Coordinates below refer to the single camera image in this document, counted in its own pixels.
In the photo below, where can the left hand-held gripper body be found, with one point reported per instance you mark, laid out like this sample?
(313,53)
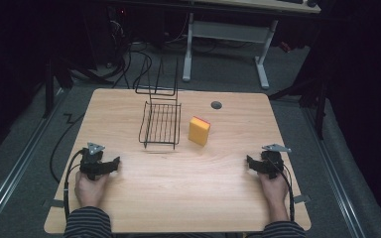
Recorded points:
(91,162)

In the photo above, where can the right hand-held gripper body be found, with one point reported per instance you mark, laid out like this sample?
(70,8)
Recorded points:
(272,162)

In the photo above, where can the person's right hand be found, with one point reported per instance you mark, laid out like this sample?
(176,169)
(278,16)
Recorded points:
(274,189)

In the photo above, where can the person's left hand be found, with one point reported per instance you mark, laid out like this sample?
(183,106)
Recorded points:
(91,190)

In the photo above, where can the grey tape strip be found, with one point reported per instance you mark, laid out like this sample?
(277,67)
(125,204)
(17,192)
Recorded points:
(301,198)
(53,203)

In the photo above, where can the yellow sponge with red edge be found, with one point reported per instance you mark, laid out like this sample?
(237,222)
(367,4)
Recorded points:
(198,131)

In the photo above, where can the round grey table grommet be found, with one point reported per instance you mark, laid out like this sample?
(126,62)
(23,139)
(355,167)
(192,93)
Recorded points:
(216,105)

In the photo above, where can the black metal stand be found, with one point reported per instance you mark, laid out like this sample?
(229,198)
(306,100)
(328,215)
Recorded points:
(54,79)
(314,99)

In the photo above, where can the small red object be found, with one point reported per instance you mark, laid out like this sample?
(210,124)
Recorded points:
(284,47)

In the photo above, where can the dark computer tower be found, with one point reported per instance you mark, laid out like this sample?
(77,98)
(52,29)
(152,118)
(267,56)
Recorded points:
(120,33)

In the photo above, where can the grey desk with metal legs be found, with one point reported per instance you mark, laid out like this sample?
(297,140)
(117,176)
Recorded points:
(231,31)

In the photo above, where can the metal floor rail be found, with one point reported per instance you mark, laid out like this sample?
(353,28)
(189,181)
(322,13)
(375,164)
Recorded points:
(13,172)
(335,175)

